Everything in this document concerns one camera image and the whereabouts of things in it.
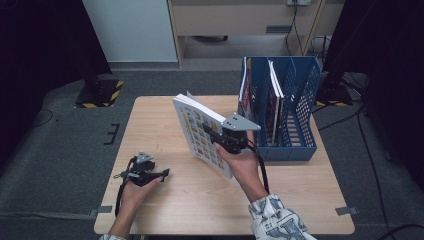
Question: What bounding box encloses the blue plastic file rack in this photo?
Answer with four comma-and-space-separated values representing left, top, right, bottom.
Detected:
237, 55, 322, 163

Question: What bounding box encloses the grey magazine with red label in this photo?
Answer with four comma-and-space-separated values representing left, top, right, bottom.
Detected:
238, 56, 255, 122

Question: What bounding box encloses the dark cover magazine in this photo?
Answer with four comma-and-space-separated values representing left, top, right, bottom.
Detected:
172, 91, 235, 181

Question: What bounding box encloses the person's left hand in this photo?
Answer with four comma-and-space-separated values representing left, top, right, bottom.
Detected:
120, 176, 165, 215

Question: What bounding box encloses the purple magazine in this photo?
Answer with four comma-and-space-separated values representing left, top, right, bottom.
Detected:
271, 60, 288, 146

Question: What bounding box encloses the black hanging cable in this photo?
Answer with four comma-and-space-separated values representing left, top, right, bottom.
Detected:
284, 4, 305, 56

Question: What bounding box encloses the left hand-held gripper cable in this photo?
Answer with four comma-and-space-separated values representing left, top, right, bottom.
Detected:
114, 156, 133, 218

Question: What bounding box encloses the grey tape strip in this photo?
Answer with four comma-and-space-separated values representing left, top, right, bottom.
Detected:
334, 206, 359, 216
89, 205, 113, 218

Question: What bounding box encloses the person's right hand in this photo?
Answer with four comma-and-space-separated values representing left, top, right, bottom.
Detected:
214, 131, 263, 188

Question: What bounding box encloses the dark magazine with white characters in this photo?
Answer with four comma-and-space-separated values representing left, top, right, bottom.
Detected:
265, 59, 280, 147

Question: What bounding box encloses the black stand with hazard tape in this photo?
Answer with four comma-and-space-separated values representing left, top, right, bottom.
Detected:
314, 71, 354, 108
74, 59, 125, 109

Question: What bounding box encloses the black curtain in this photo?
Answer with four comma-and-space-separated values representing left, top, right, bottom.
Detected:
321, 0, 424, 181
0, 0, 113, 174

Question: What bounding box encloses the black floor cable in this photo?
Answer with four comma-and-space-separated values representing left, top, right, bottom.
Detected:
311, 105, 365, 132
377, 222, 424, 240
34, 108, 55, 128
355, 106, 389, 231

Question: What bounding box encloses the light wooden desk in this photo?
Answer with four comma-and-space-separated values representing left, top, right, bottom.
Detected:
166, 0, 346, 68

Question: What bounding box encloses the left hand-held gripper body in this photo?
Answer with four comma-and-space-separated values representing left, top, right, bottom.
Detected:
113, 151, 158, 188

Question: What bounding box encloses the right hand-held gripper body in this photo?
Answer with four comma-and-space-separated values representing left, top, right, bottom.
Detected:
212, 112, 262, 155

